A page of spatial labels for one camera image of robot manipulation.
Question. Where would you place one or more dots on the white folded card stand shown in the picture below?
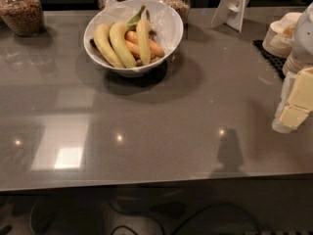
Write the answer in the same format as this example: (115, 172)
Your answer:
(231, 13)

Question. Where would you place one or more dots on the upper orange carrot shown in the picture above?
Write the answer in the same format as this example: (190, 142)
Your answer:
(156, 50)

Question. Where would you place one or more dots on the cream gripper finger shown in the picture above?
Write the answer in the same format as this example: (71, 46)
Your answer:
(302, 90)
(293, 116)

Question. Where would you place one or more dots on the white paper bowl liner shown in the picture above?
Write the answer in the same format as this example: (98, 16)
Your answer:
(165, 21)

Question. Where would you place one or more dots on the orange carrot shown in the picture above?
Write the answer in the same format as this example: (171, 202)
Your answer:
(156, 50)
(135, 49)

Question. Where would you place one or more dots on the lower orange carrot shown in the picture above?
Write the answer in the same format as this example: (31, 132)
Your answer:
(135, 49)

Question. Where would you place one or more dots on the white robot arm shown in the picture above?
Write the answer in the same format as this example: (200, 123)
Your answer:
(301, 56)

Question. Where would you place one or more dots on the white ceramic bowl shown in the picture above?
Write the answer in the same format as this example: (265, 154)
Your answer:
(98, 59)

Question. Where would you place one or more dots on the black mesh mat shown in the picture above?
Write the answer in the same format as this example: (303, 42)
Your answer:
(275, 62)

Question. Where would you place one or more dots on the yellow banana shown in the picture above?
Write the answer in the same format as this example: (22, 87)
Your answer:
(101, 39)
(118, 42)
(143, 29)

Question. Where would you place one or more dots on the left glass grain jar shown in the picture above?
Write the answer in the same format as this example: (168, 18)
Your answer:
(23, 17)

